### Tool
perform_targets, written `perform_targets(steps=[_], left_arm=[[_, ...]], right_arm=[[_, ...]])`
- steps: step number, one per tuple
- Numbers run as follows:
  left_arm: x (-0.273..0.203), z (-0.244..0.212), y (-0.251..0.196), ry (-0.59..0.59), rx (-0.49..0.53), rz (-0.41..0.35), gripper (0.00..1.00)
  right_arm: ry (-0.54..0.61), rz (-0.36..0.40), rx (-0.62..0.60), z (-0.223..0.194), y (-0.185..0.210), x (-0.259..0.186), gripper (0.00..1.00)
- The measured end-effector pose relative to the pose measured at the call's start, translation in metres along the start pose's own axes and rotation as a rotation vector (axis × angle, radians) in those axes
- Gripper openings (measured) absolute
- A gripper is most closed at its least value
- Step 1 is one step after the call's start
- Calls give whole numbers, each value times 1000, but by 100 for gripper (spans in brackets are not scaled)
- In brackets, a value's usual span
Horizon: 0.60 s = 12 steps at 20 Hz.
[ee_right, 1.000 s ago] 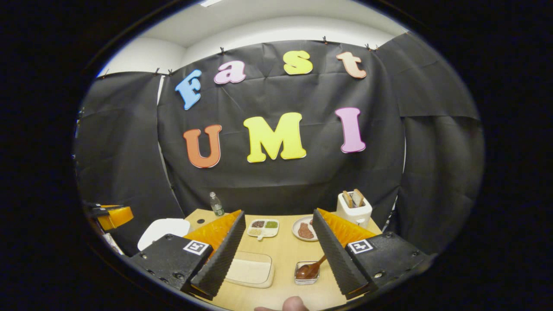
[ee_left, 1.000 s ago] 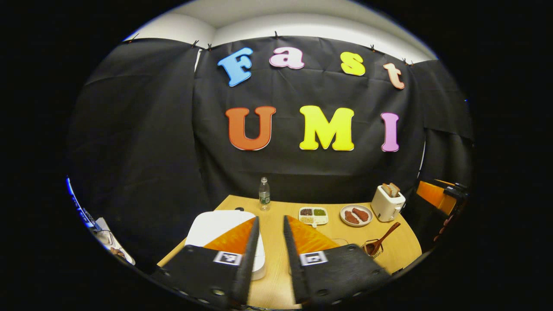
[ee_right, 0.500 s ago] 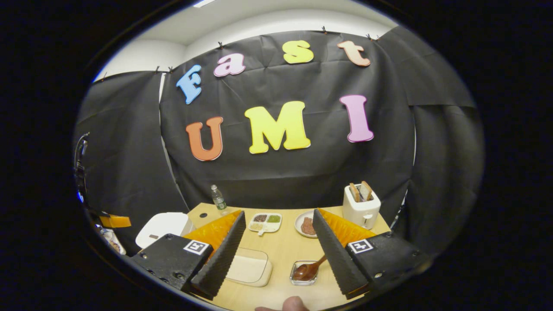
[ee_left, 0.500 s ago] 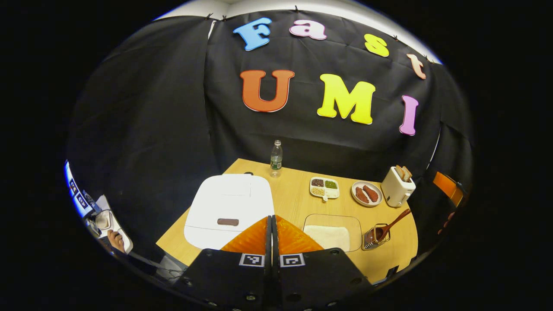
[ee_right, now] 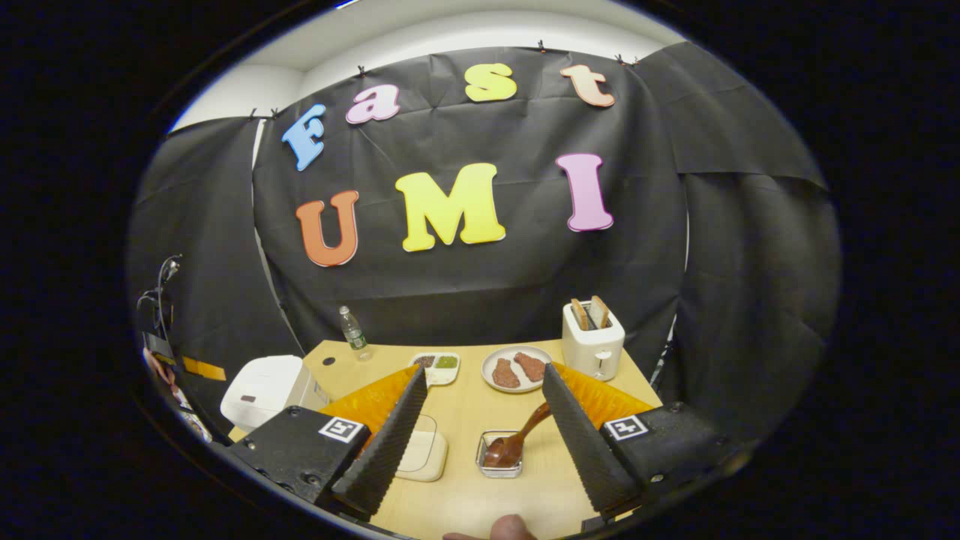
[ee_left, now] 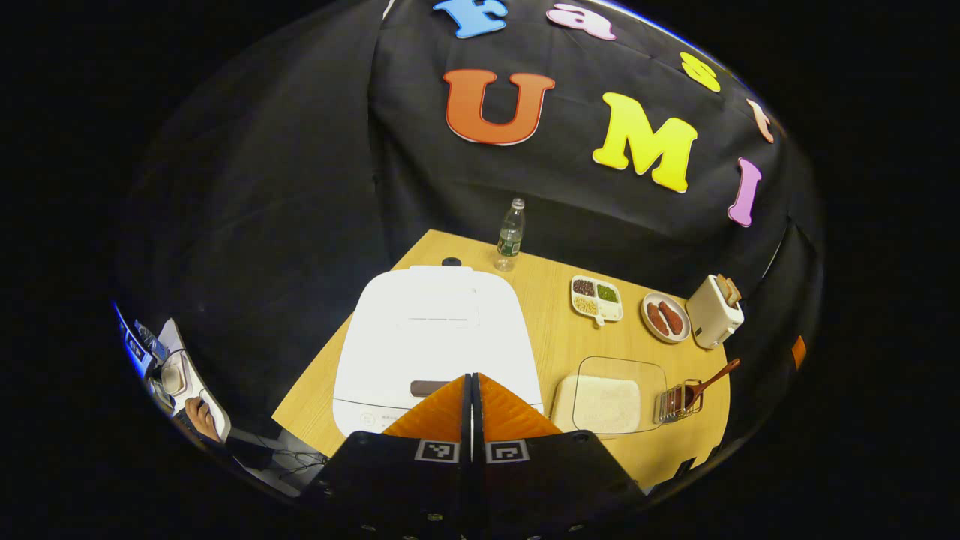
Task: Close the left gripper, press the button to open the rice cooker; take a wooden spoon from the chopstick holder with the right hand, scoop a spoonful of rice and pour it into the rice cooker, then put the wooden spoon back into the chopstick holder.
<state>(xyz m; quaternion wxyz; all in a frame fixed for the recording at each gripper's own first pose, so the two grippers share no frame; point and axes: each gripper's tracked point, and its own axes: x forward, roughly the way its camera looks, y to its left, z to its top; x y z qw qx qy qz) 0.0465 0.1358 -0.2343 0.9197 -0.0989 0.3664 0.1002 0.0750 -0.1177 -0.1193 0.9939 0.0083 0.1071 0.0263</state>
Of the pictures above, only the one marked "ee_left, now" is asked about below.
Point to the toasted bread slice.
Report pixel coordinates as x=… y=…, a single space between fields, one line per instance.
x=721 y=289
x=734 y=290

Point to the brown meat piece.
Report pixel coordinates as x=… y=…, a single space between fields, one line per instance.
x=656 y=319
x=673 y=316

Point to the computer monitor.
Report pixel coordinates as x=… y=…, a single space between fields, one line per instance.
x=131 y=345

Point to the glass tray of rice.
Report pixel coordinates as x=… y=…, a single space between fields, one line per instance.
x=607 y=401

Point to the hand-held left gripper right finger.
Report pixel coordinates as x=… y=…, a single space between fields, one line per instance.
x=540 y=480

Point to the white toaster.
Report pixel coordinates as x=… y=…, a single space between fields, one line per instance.
x=709 y=322

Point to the white round plate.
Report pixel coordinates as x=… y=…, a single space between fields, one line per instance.
x=666 y=339

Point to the divided dish of grains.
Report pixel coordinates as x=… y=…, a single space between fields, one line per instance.
x=596 y=300

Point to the brown wooden spoon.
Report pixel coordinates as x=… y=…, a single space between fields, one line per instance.
x=712 y=379

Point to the clear plastic water bottle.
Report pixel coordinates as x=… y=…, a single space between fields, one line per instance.
x=510 y=236

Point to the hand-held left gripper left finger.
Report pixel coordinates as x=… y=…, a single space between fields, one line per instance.
x=405 y=480

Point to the black backdrop cloth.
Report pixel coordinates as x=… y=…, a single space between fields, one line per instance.
x=285 y=187

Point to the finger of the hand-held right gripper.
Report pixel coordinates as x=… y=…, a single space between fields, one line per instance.
x=799 y=352

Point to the white rice cooker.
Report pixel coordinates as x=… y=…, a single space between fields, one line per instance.
x=435 y=330

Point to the white bowl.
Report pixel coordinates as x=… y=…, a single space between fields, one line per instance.
x=174 y=373

